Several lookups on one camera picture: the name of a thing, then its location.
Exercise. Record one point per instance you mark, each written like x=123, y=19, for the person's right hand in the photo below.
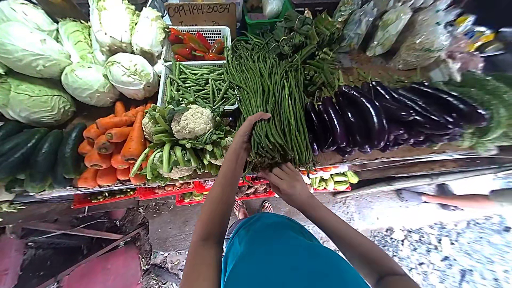
x=293, y=188

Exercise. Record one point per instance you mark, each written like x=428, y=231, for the person's left hand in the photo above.
x=243, y=138

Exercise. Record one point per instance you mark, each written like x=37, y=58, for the person's right thumb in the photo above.
x=265, y=175

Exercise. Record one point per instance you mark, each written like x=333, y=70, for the person's left fingers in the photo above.
x=260, y=116

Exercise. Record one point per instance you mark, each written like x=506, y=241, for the person's right fingers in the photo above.
x=283, y=169

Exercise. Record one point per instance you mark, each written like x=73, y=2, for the bundle of long green beans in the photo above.
x=276, y=104

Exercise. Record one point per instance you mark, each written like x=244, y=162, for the person's right forearm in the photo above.
x=348, y=236

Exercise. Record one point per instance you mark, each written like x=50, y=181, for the person's left forearm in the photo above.
x=218, y=200

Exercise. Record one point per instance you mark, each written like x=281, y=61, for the pile of brown root vegetables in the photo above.
x=254, y=190

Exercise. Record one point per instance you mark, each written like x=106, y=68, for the red plastic tray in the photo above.
x=182, y=202
x=244, y=183
x=344, y=189
x=156, y=195
x=82, y=203

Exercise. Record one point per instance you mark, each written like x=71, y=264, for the pile of tomatoes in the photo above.
x=324, y=169

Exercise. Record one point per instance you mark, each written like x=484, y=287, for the person's legs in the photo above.
x=241, y=212

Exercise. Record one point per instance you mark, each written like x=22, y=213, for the pile of pale green vegetables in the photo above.
x=340, y=180

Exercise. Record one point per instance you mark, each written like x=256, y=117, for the pile of short green beans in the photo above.
x=202, y=82

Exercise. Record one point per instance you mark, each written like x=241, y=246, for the pile of cauliflowers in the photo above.
x=192, y=122

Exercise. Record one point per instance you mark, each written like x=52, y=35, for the person's body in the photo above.
x=280, y=252

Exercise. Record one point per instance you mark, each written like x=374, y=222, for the white plastic basket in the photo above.
x=161, y=90
x=227, y=34

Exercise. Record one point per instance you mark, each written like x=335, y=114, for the green plastic basket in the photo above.
x=262, y=27

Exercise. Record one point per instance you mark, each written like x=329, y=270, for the pile of leafy greens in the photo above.
x=296, y=34

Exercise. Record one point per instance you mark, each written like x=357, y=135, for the pile of onions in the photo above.
x=176, y=187

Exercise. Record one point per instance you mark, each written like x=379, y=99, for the pile of red peppers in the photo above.
x=196, y=46

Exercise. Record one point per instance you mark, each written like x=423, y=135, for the pile of purple eggplants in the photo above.
x=366, y=116

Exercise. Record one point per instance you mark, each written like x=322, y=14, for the white plastic bag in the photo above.
x=272, y=8

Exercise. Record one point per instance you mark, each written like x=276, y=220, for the brown cardboard sign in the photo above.
x=202, y=14

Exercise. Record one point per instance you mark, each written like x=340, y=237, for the long wooden pole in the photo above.
x=408, y=182

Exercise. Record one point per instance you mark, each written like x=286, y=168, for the pile of carrots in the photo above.
x=135, y=138

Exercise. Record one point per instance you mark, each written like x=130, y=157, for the wooden market stall table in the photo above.
x=412, y=151

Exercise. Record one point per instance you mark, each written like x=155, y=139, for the pile of small green fruits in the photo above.
x=110, y=195

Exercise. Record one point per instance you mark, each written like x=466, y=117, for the pile of clear plastic bags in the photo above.
x=420, y=38

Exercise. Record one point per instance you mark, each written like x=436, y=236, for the red board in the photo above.
x=10, y=256
x=108, y=270

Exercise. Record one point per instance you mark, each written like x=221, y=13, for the pile of dark green cucumbers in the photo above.
x=48, y=154

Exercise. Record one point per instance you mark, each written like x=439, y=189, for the pile of light green vegetables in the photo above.
x=494, y=112

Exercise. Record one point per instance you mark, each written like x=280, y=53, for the pile of cabbages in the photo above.
x=36, y=52

